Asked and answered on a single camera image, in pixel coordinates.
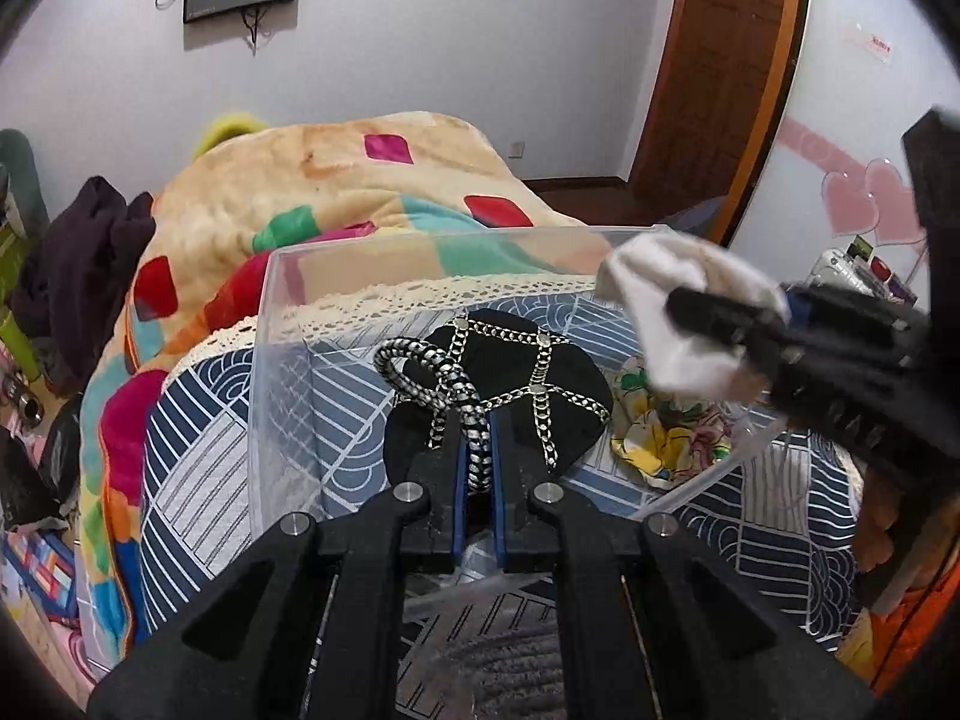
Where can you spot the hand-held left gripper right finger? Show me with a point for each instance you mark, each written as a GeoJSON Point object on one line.
{"type": "Point", "coordinates": [501, 499]}

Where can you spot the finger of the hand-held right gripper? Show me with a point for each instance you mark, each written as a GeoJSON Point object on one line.
{"type": "Point", "coordinates": [720, 319]}

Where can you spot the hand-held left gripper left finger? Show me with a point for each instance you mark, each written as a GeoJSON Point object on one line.
{"type": "Point", "coordinates": [457, 499]}

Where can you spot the white cloth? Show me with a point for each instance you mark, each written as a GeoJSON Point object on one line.
{"type": "Point", "coordinates": [682, 300]}

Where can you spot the clear plastic storage box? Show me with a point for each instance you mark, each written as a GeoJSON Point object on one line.
{"type": "Point", "coordinates": [315, 360]}

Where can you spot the white bottle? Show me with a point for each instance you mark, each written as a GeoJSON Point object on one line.
{"type": "Point", "coordinates": [836, 266]}

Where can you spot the yellow floral cloth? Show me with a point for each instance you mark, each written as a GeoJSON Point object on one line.
{"type": "Point", "coordinates": [664, 439]}

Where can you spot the grey knitted cloth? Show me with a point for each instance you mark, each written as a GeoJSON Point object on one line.
{"type": "Point", "coordinates": [487, 671]}

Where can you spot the cream lace trim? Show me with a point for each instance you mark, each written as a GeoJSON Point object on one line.
{"type": "Point", "coordinates": [360, 304]}

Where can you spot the orange cloth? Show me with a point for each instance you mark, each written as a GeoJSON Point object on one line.
{"type": "Point", "coordinates": [907, 592]}

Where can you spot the brown wooden door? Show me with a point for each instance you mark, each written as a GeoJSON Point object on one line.
{"type": "Point", "coordinates": [712, 75]}

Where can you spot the blue patterned bed sheet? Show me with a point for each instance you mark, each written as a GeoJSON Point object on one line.
{"type": "Point", "coordinates": [202, 450]}

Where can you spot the colourful patchwork blanket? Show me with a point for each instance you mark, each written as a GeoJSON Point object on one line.
{"type": "Point", "coordinates": [247, 210]}

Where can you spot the yellow green plush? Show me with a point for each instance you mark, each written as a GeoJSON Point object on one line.
{"type": "Point", "coordinates": [225, 131]}

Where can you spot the dark purple clothing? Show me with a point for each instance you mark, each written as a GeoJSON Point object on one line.
{"type": "Point", "coordinates": [82, 262]}

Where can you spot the pink heart wall decoration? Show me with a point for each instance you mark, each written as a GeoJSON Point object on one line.
{"type": "Point", "coordinates": [862, 191]}

